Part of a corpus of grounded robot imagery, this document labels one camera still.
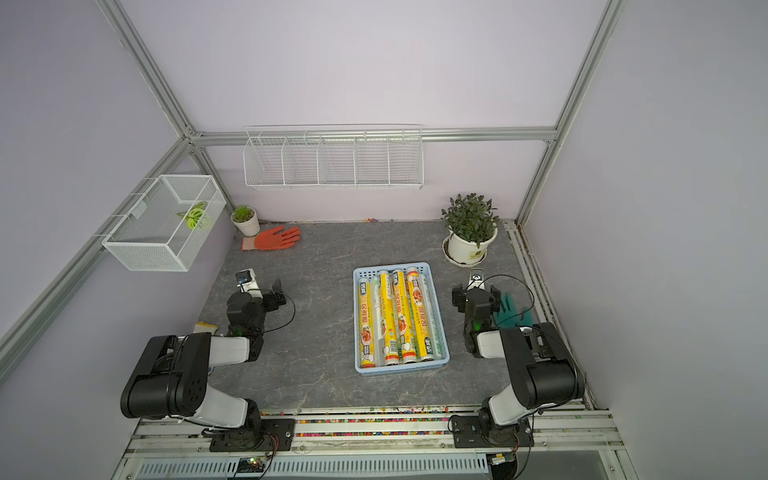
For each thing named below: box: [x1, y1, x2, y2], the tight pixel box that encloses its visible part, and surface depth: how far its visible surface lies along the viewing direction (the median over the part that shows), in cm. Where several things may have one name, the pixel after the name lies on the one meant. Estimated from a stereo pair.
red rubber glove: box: [241, 226, 301, 251], surface depth 118 cm
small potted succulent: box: [230, 205, 261, 237], surface depth 114 cm
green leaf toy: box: [176, 201, 206, 230], surface depth 84 cm
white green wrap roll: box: [423, 272, 447, 360], surface depth 88 cm
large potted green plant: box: [441, 193, 500, 266], surface depth 100 cm
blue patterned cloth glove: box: [193, 321, 219, 335], surface depth 94 cm
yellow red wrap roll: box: [358, 279, 376, 369], surface depth 90 cm
